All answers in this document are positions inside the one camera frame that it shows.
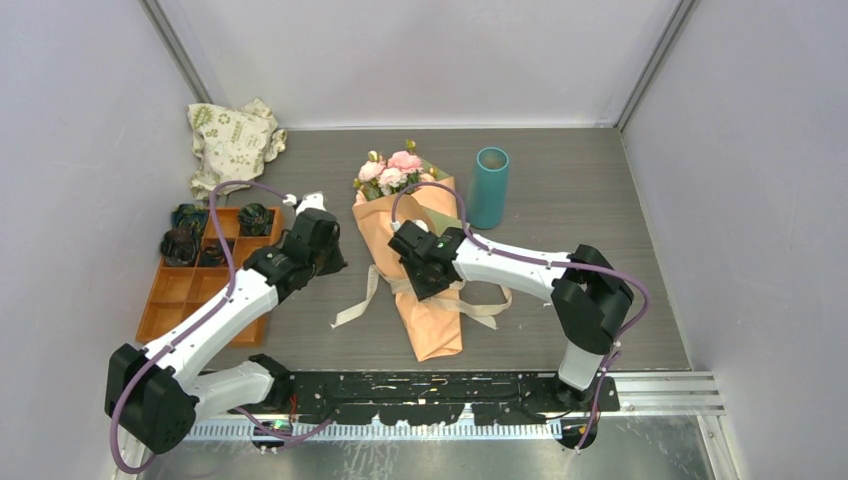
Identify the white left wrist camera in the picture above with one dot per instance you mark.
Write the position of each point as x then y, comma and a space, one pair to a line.
314, 200

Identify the pink flower bouquet orange paper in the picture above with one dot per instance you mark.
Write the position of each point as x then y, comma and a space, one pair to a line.
402, 204

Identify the dark rolled fabric middle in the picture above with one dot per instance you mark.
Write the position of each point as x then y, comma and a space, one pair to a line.
212, 255

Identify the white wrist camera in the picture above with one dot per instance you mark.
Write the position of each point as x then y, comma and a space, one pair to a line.
314, 200
420, 224

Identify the beige satin ribbon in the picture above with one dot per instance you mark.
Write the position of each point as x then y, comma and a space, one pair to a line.
481, 313

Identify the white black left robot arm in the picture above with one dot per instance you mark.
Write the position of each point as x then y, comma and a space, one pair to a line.
157, 393

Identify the crumpled printed cloth bag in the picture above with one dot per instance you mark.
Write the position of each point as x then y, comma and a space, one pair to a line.
232, 143

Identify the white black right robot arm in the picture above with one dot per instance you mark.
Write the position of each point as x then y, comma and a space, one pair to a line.
590, 301

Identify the teal cylindrical vase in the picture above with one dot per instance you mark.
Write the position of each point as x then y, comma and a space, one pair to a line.
486, 195

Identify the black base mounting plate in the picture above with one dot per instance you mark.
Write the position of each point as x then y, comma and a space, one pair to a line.
431, 406

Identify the dark rolled fabric top left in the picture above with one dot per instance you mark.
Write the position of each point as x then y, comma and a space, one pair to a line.
190, 216

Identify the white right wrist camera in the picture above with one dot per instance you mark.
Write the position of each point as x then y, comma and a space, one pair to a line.
420, 224

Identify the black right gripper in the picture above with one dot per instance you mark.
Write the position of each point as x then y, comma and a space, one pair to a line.
424, 292

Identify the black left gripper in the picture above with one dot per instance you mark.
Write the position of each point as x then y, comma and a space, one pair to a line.
336, 263

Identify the orange compartment tray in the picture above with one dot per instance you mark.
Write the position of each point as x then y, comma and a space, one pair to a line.
178, 292

